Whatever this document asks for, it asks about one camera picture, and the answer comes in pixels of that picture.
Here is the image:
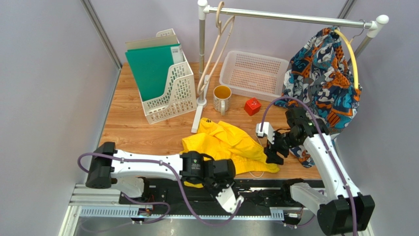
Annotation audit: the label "yellow shorts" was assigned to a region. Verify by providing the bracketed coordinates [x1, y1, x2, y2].
[181, 118, 280, 175]

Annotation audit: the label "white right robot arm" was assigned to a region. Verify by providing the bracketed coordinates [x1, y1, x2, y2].
[256, 107, 375, 236]

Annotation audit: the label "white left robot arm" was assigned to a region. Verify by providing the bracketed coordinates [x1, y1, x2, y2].
[86, 142, 236, 198]

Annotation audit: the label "patterned blue orange shorts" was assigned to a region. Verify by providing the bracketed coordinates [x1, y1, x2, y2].
[273, 27, 362, 169]

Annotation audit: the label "beige clothes hanger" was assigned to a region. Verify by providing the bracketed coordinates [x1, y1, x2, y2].
[196, 0, 236, 99]

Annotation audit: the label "yellow clothes hanger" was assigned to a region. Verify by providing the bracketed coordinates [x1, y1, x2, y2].
[333, 20, 366, 89]

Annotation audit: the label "red cube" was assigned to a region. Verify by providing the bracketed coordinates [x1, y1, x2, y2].
[244, 97, 262, 116]

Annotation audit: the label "white perforated plastic basket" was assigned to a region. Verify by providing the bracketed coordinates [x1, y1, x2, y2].
[219, 51, 289, 102]

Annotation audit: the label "white mug with yellow interior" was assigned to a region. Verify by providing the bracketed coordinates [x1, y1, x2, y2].
[213, 85, 232, 116]

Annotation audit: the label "white perforated file holder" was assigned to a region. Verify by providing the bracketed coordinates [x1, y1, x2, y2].
[142, 45, 197, 124]

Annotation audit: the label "green folder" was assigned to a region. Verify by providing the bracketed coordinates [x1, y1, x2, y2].
[125, 43, 184, 101]

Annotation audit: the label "beige folder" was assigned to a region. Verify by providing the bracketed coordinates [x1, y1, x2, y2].
[125, 35, 178, 50]

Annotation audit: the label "white clothes rack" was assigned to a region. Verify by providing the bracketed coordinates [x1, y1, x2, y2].
[190, 0, 390, 134]

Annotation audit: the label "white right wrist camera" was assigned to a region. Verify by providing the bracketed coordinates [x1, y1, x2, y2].
[256, 122, 275, 144]

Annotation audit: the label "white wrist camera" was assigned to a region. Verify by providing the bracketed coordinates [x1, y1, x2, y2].
[256, 122, 275, 144]
[215, 186, 244, 213]

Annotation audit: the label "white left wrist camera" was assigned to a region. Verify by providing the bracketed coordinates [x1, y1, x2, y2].
[215, 186, 244, 213]

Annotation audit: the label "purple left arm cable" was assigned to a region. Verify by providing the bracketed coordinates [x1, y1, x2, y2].
[77, 152, 243, 228]

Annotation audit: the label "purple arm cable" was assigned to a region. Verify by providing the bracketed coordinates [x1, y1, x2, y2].
[260, 96, 359, 236]
[77, 152, 243, 228]

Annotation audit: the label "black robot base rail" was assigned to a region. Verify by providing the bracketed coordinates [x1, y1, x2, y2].
[135, 178, 302, 216]

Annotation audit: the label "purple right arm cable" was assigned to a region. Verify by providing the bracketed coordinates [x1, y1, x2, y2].
[260, 96, 359, 236]

